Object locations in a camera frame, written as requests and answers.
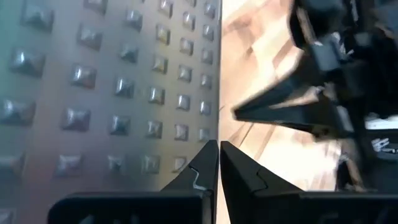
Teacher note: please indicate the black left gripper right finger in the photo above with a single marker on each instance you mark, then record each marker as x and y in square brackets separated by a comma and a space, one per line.
[280, 208]

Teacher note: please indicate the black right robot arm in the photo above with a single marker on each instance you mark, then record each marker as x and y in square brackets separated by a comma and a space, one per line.
[387, 62]

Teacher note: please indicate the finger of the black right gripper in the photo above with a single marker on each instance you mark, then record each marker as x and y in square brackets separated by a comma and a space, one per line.
[292, 88]
[298, 116]

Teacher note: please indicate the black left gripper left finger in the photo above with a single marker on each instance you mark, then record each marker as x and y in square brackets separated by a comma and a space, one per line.
[155, 207]

